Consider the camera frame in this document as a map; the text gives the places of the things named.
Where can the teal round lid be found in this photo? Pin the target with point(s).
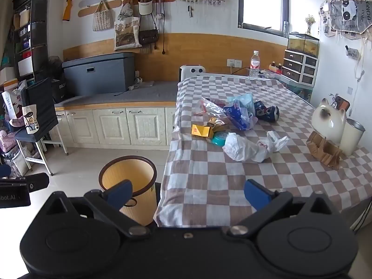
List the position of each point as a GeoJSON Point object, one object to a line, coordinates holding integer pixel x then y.
{"type": "Point", "coordinates": [219, 140]}

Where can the printed canvas tote bag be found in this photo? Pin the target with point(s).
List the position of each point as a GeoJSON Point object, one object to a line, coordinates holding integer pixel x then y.
{"type": "Point", "coordinates": [126, 35]}

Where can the black bag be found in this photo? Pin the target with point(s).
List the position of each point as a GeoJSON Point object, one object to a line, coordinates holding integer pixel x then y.
{"type": "Point", "coordinates": [59, 87]}

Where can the red bottles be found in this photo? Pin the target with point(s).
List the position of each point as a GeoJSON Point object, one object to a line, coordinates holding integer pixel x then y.
{"type": "Point", "coordinates": [276, 68]}

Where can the silver metal ornament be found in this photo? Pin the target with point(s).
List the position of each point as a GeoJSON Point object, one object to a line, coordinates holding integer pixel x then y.
{"type": "Point", "coordinates": [333, 100]}

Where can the pink clothing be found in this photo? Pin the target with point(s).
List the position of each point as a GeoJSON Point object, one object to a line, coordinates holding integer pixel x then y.
{"type": "Point", "coordinates": [17, 122]}

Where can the clear plastic bag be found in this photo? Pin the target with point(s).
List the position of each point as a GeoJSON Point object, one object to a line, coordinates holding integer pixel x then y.
{"type": "Point", "coordinates": [209, 106]}

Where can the wall photo board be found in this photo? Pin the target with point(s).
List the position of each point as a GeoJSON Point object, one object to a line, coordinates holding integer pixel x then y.
{"type": "Point", "coordinates": [345, 11]}

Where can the black mesh object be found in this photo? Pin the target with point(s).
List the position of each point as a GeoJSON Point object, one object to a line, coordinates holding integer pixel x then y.
{"type": "Point", "coordinates": [55, 66]}

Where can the dark blue snack bag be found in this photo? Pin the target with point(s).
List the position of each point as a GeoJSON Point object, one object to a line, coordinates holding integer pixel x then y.
{"type": "Point", "coordinates": [237, 116]}

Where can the white cat figurine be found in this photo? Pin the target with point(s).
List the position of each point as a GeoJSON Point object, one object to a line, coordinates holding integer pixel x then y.
{"type": "Point", "coordinates": [328, 122]}

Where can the cream white cabinet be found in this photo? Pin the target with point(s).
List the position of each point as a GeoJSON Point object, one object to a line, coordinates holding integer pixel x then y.
{"type": "Point", "coordinates": [113, 125]}

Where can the brown cardboard holder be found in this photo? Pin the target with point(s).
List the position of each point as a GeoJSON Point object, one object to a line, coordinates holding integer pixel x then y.
{"type": "Point", "coordinates": [322, 151]}

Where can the white wall key hook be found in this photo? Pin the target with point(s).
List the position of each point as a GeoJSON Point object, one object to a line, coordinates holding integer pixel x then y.
{"type": "Point", "coordinates": [352, 52]}

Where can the glass fish tank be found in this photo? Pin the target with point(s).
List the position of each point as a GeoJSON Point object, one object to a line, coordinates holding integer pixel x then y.
{"type": "Point", "coordinates": [302, 45]}

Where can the teal storage box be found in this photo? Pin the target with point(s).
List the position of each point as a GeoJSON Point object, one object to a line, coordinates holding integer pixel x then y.
{"type": "Point", "coordinates": [302, 91]}

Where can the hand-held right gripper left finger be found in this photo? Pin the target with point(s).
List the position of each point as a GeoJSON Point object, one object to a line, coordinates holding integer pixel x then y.
{"type": "Point", "coordinates": [120, 192]}

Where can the clear water bottle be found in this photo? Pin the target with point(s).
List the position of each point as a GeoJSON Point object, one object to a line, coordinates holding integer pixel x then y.
{"type": "Point", "coordinates": [254, 66]}

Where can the white power strip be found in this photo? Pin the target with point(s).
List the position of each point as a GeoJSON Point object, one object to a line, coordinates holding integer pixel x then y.
{"type": "Point", "coordinates": [136, 84]}

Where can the grey storage box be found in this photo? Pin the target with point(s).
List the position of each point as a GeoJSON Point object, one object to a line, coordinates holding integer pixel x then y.
{"type": "Point", "coordinates": [98, 75]}

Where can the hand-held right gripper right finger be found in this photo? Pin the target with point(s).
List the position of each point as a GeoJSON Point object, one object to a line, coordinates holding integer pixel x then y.
{"type": "Point", "coordinates": [257, 194]}

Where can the white drawer organiser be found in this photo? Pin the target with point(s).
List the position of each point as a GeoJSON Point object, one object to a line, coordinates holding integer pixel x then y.
{"type": "Point", "coordinates": [293, 64]}

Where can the dried flower vase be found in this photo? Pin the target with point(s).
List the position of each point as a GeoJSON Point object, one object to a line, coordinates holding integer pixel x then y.
{"type": "Point", "coordinates": [309, 23]}

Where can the brown shoulder bag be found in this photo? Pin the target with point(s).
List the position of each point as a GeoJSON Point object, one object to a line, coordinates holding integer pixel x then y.
{"type": "Point", "coordinates": [148, 36]}

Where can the crushed blue can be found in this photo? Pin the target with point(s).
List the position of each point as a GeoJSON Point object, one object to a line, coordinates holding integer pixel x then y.
{"type": "Point", "coordinates": [266, 113]}

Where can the gold wrapper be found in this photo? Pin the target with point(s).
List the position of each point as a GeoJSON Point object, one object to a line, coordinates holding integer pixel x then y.
{"type": "Point", "coordinates": [218, 123]}

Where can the white wall socket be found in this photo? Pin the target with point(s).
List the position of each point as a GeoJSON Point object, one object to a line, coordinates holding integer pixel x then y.
{"type": "Point", "coordinates": [234, 62]}

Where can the cartoon print tote bag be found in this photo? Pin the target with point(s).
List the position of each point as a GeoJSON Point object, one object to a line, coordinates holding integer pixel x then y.
{"type": "Point", "coordinates": [30, 120]}

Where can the white heater appliance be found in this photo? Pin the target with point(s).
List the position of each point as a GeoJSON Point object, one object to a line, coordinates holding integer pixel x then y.
{"type": "Point", "coordinates": [191, 72]}

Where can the black shelf rack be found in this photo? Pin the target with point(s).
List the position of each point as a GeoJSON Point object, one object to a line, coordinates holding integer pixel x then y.
{"type": "Point", "coordinates": [37, 35]}

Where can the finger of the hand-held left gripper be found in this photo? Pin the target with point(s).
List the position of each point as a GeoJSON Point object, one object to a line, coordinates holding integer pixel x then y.
{"type": "Point", "coordinates": [5, 171]}
{"type": "Point", "coordinates": [37, 181]}

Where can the white cylindrical cup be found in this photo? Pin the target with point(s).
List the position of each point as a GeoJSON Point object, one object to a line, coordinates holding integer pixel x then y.
{"type": "Point", "coordinates": [350, 139]}

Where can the orange dark framed object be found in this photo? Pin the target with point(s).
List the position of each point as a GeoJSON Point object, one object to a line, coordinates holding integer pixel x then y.
{"type": "Point", "coordinates": [344, 103]}

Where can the white plastic bag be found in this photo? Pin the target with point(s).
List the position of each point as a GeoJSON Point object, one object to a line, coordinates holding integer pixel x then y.
{"type": "Point", "coordinates": [241, 148]}

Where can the yellow wooden waste bin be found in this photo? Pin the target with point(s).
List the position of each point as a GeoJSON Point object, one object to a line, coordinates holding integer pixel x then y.
{"type": "Point", "coordinates": [142, 200]}

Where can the white paper bag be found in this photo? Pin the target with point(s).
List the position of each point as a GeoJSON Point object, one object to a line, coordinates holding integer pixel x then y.
{"type": "Point", "coordinates": [11, 104]}

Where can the dark framed window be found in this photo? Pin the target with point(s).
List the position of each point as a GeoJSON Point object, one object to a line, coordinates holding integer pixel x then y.
{"type": "Point", "coordinates": [261, 0]}

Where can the beige knitted tote bag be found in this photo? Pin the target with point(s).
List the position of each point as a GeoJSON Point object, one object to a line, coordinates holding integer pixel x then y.
{"type": "Point", "coordinates": [102, 20]}

